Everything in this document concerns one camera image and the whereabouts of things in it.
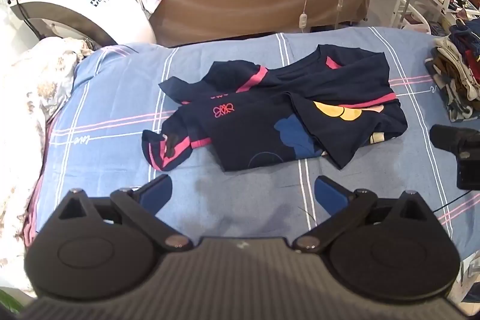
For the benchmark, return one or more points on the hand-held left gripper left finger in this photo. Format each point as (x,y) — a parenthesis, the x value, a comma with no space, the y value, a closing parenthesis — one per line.
(156,190)

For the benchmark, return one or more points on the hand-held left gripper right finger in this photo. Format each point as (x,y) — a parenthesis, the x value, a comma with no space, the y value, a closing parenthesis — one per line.
(330,192)

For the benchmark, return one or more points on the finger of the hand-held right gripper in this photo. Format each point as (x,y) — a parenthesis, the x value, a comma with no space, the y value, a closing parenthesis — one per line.
(448,138)

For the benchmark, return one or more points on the navy T-shirt with pink trim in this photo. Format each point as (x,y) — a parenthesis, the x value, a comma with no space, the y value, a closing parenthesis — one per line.
(270,117)

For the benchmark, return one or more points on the stack of folded clothes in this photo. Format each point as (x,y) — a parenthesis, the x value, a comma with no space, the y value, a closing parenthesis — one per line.
(457,76)

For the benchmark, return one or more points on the blue plaid bedsheet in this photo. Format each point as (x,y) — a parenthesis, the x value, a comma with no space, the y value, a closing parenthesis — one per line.
(112,98)

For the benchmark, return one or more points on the beige floral quilt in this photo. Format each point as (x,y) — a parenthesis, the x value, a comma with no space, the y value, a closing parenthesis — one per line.
(30,91)

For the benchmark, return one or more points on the green plant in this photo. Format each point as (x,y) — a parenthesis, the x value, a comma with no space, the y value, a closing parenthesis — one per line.
(9,301)

